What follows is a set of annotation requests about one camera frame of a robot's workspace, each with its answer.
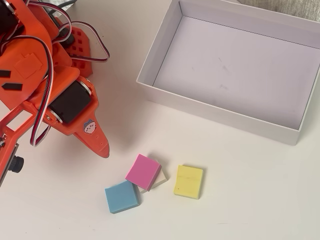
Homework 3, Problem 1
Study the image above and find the wrist camera with orange mount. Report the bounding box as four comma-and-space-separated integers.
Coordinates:
0, 102, 36, 187

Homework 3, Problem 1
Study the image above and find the orange robot base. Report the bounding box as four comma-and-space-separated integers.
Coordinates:
63, 23, 95, 78

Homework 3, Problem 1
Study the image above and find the yellow foam cuboid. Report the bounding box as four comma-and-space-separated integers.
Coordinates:
173, 164, 204, 200

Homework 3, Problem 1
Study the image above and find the white cardboard box bin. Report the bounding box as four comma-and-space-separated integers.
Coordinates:
136, 0, 320, 146

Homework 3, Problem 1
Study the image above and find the tricolour gripper servo cable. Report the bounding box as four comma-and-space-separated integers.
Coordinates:
0, 36, 56, 148

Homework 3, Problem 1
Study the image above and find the white foam cuboid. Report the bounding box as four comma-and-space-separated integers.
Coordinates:
138, 164, 169, 195

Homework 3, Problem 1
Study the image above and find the beige woven curtain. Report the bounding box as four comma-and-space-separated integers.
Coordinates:
234, 0, 320, 25

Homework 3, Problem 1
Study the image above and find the pink foam cuboid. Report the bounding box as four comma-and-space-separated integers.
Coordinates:
124, 153, 162, 192

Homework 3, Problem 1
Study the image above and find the blue foam cuboid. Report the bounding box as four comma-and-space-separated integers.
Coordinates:
104, 180, 141, 215

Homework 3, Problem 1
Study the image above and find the orange gripper with servo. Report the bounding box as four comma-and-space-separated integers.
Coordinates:
24, 66, 110, 159

